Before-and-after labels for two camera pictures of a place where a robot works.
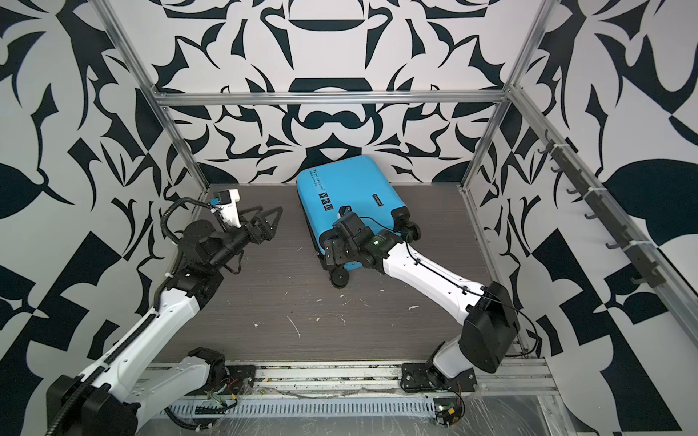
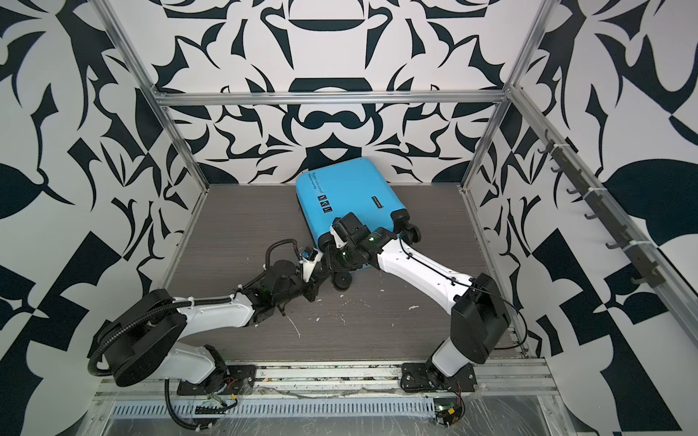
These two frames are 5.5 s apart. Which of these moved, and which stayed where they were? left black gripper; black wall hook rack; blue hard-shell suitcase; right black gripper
Moved: left black gripper
Stayed: black wall hook rack; blue hard-shell suitcase; right black gripper
